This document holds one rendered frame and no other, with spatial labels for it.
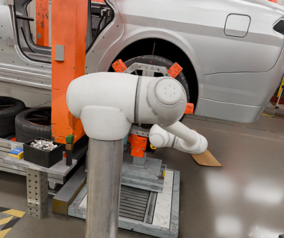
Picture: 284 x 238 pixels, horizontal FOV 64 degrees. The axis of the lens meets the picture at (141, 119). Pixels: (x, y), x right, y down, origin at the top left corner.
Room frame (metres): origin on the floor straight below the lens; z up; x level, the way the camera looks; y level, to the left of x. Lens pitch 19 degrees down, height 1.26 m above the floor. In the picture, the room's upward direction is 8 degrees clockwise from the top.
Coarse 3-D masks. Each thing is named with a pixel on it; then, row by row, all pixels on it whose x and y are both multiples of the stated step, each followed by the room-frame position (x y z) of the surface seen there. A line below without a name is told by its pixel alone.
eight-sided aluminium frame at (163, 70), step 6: (132, 66) 1.64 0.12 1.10; (138, 66) 1.63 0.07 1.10; (144, 66) 1.63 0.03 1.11; (150, 66) 1.62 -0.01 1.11; (156, 66) 1.62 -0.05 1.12; (162, 66) 1.67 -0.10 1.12; (126, 72) 1.69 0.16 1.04; (162, 72) 1.61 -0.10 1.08; (132, 132) 1.63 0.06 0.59; (138, 132) 1.63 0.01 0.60; (144, 132) 1.62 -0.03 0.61
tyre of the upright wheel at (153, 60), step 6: (132, 60) 1.73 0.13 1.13; (138, 60) 1.72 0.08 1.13; (144, 60) 1.71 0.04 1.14; (150, 60) 1.71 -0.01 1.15; (156, 60) 1.70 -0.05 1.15; (162, 60) 1.70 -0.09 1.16; (168, 60) 1.80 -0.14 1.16; (126, 66) 1.73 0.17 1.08; (168, 66) 1.69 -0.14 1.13; (180, 72) 1.72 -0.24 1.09; (174, 78) 1.68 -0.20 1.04; (180, 78) 1.68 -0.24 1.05; (186, 84) 1.68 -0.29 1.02; (186, 90) 1.67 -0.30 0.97; (180, 120) 1.67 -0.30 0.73
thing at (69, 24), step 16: (64, 0) 1.43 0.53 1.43; (80, 0) 1.47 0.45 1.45; (64, 16) 1.43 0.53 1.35; (80, 16) 1.47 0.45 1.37; (64, 32) 1.43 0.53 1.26; (80, 32) 1.48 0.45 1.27; (64, 48) 1.43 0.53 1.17; (80, 48) 1.49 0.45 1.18; (64, 64) 1.43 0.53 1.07; (80, 64) 1.50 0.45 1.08; (64, 80) 1.43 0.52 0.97; (64, 96) 1.43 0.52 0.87; (64, 112) 1.43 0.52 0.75; (64, 128) 1.43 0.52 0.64; (80, 128) 1.54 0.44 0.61
